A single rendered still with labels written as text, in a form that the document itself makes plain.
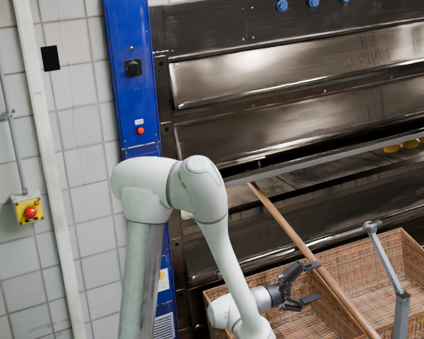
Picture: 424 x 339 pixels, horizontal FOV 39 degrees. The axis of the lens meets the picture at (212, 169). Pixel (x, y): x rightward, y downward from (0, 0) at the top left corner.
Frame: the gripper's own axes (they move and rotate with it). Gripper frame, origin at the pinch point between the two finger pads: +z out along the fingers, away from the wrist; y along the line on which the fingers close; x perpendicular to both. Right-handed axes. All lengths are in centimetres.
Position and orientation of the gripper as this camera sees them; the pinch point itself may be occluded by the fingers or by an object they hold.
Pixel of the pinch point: (316, 280)
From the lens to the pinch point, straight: 214.9
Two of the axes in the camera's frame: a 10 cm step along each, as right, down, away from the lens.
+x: 4.3, 3.4, -8.4
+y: 0.5, 9.1, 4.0
